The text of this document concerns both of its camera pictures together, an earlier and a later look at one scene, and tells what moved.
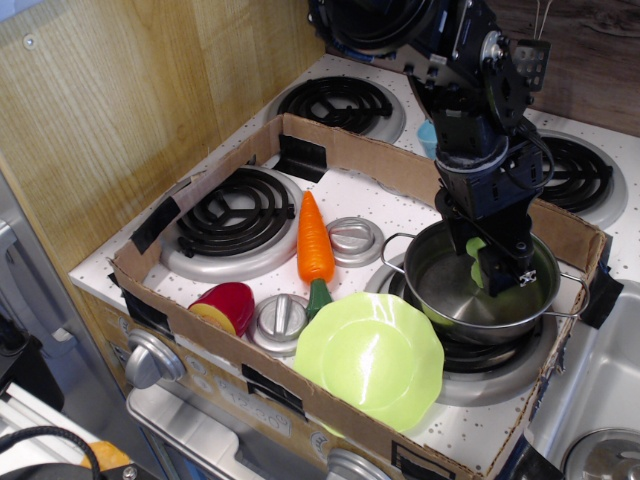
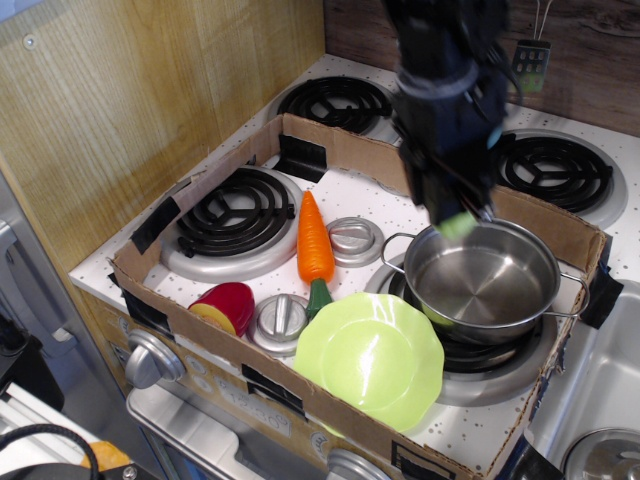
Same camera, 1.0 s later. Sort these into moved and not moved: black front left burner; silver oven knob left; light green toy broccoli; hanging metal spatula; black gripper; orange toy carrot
Moved: black gripper; light green toy broccoli
Not moved: orange toy carrot; black front left burner; hanging metal spatula; silver oven knob left
